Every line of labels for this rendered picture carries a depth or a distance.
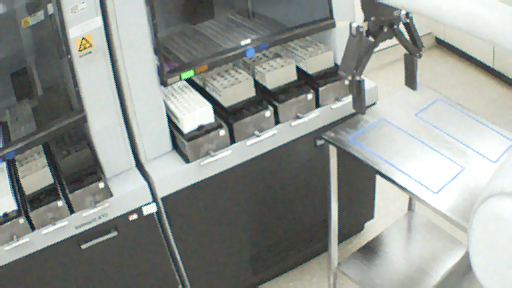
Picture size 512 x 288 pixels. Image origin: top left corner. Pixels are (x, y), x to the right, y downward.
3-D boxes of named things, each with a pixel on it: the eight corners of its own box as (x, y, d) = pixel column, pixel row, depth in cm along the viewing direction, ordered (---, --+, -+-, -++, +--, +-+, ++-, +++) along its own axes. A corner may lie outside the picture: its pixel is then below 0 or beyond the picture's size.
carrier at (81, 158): (93, 160, 159) (88, 143, 156) (94, 163, 158) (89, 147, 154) (62, 174, 155) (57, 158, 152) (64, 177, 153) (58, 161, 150)
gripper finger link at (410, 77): (403, 53, 97) (406, 52, 98) (404, 85, 101) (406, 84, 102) (414, 59, 95) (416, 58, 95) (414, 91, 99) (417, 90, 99)
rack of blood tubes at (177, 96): (151, 98, 188) (148, 82, 185) (177, 87, 192) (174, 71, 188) (185, 137, 166) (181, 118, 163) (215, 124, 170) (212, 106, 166)
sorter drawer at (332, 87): (221, 43, 234) (219, 24, 229) (250, 33, 239) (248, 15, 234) (328, 114, 180) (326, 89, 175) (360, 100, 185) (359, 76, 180)
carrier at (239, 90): (252, 92, 179) (250, 75, 175) (256, 95, 177) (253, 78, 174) (219, 105, 175) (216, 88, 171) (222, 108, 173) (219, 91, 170)
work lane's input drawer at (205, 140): (122, 82, 217) (118, 63, 212) (152, 69, 222) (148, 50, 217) (196, 171, 163) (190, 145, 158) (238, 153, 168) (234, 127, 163)
